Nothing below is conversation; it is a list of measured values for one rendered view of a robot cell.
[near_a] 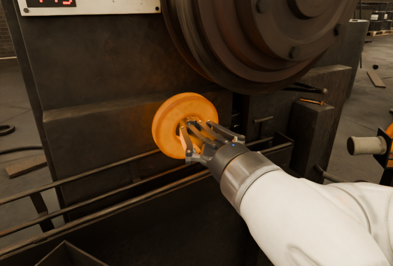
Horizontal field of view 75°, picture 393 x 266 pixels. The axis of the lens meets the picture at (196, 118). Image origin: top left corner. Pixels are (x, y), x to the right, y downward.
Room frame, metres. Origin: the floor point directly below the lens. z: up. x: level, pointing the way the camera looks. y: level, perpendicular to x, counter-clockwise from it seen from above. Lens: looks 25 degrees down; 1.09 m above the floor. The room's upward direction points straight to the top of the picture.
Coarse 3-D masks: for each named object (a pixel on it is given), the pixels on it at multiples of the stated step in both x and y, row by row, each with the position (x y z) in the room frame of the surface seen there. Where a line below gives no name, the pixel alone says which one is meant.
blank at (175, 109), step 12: (180, 96) 0.51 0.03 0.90; (192, 96) 0.51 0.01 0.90; (168, 108) 0.49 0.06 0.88; (180, 108) 0.50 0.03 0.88; (192, 108) 0.51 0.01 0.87; (204, 108) 0.52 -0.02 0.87; (156, 120) 0.49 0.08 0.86; (168, 120) 0.49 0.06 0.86; (180, 120) 0.50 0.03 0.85; (204, 120) 0.52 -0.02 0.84; (216, 120) 0.54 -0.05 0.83; (156, 132) 0.48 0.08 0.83; (168, 132) 0.49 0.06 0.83; (168, 144) 0.49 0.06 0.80; (180, 144) 0.50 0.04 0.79; (180, 156) 0.50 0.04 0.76
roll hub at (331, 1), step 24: (240, 0) 0.47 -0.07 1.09; (288, 0) 0.49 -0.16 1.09; (312, 0) 0.50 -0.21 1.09; (336, 0) 0.56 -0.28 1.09; (264, 24) 0.46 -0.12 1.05; (288, 24) 0.50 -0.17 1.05; (312, 24) 0.53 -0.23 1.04; (336, 24) 0.55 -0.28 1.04; (264, 48) 0.48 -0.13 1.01; (288, 48) 0.49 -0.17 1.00; (312, 48) 0.52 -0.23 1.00
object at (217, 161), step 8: (232, 144) 0.36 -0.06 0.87; (240, 144) 0.37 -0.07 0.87; (208, 152) 0.38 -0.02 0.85; (216, 152) 0.36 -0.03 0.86; (224, 152) 0.35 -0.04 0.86; (232, 152) 0.35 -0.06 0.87; (240, 152) 0.34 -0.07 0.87; (208, 160) 0.36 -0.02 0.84; (216, 160) 0.35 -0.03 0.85; (224, 160) 0.34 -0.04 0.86; (208, 168) 0.36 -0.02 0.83; (216, 168) 0.34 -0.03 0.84; (224, 168) 0.33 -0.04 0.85; (216, 176) 0.34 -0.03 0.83
